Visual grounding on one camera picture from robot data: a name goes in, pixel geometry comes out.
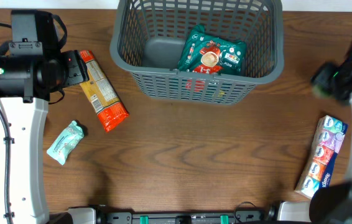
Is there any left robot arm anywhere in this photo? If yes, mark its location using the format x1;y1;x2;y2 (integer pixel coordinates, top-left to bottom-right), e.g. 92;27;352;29
0;10;88;223

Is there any grey plastic basket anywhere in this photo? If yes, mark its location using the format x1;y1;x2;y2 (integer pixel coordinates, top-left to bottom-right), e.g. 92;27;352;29
110;0;284;105

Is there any red spaghetti packet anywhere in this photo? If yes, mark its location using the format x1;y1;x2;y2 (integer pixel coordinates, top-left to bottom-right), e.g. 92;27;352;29
79;50;129;133

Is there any green coffee mix bag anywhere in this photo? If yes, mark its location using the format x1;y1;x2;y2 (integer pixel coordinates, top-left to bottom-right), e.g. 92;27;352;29
177;25;247;75

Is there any light teal snack packet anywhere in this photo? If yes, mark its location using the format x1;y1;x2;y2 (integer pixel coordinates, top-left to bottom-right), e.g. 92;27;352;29
47;120;85;166

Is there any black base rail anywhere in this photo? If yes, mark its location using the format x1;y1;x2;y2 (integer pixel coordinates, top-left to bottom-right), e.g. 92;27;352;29
67;201;310;224

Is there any Kleenex tissue multipack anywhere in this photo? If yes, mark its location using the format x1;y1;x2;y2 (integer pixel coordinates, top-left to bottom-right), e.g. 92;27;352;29
295;115;348;198

